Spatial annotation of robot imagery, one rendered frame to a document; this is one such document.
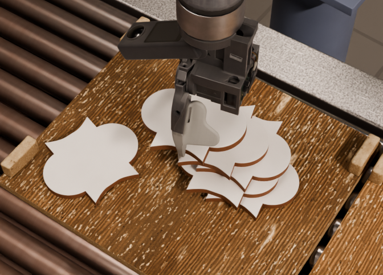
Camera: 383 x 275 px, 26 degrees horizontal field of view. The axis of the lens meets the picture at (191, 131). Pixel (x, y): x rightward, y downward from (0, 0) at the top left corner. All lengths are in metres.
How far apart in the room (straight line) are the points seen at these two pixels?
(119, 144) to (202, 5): 0.36
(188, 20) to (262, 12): 1.72
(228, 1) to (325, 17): 0.76
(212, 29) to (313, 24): 0.75
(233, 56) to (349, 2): 0.55
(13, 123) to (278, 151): 0.39
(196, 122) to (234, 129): 0.08
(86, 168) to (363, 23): 1.61
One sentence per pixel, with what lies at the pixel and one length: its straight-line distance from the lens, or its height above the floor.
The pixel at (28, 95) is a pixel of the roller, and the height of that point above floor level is 0.92.
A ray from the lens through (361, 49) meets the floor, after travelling 2.55.
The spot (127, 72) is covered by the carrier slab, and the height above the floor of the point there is 0.94.
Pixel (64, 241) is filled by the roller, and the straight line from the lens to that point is 1.13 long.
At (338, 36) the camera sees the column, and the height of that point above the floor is 0.67.
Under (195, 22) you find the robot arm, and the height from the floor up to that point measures 1.25.
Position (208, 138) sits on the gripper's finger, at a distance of 1.02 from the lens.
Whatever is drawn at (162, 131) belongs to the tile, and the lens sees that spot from 1.08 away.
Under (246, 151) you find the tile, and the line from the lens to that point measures 1.11.
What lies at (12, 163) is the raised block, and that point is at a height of 0.96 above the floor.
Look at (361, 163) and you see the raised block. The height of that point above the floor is 0.96.
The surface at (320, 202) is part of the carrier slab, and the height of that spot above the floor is 0.94.
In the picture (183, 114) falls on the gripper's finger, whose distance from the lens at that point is 1.00.
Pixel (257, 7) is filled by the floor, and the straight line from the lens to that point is 2.62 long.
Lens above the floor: 1.91
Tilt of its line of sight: 55 degrees down
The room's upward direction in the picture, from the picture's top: straight up
